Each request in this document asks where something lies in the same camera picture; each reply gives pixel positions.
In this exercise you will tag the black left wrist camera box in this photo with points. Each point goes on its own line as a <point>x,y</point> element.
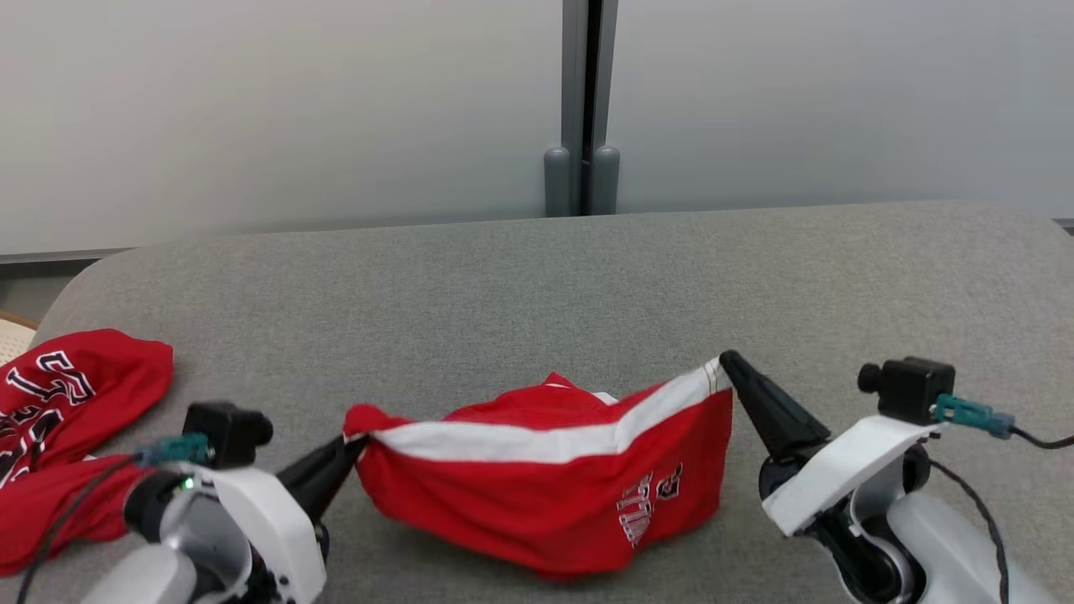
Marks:
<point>226,432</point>

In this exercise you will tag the grey cylindrical post bumper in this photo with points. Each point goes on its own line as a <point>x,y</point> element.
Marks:
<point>557,184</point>
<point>606,180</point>

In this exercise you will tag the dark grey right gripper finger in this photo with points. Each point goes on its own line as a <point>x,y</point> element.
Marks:
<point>776,415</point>

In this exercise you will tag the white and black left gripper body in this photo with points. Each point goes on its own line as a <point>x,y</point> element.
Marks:
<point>281,537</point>

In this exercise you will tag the white perforated laundry basket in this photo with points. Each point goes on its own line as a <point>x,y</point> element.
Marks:
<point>13,340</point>

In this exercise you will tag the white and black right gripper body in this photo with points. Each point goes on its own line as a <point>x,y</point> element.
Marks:
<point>847,466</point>

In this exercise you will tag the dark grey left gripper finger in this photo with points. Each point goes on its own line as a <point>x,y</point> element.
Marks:
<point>323,478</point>

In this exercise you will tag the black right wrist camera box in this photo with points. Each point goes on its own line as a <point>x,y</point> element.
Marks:
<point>914,390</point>

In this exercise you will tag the red jersey with number 23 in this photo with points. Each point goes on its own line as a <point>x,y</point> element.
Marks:
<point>101,369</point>

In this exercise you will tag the grey metal partition post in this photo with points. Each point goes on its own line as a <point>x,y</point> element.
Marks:
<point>575,75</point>

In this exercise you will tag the red shorts with white band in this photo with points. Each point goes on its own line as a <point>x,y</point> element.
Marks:
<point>520,495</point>

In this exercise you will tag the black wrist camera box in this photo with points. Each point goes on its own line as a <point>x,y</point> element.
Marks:
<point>914,390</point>
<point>226,432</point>

